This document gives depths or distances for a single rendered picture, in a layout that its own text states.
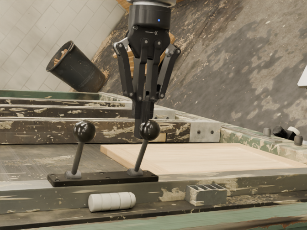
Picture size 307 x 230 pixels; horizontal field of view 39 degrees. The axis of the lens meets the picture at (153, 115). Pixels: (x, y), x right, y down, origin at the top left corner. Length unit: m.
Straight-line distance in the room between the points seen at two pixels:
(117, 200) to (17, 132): 0.60
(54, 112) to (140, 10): 0.96
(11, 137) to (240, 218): 0.81
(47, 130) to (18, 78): 5.22
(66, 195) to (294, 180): 0.52
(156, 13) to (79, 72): 4.88
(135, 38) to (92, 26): 6.29
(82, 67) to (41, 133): 4.35
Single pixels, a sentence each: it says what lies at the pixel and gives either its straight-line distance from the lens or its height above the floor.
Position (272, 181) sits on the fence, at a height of 1.10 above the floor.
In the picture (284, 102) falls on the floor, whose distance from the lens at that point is 3.01.
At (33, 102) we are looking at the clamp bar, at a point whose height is 1.35.
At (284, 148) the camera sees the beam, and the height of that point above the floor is 0.91.
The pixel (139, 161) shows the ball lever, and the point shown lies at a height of 1.39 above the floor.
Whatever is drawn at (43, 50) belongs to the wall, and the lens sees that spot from 6.69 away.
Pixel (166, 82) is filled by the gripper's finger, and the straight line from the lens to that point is 0.80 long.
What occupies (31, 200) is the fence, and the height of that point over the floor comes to 1.51.
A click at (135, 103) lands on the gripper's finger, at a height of 1.47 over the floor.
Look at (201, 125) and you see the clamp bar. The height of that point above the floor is 0.99.
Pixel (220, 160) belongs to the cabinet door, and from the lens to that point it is 1.19.
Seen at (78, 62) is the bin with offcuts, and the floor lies 0.44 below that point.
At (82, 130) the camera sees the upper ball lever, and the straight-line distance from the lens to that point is 0.71.
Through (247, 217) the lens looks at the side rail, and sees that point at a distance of 0.66.
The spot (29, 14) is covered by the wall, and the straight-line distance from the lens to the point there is 6.72.
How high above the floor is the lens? 1.77
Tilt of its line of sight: 25 degrees down
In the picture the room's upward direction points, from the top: 49 degrees counter-clockwise
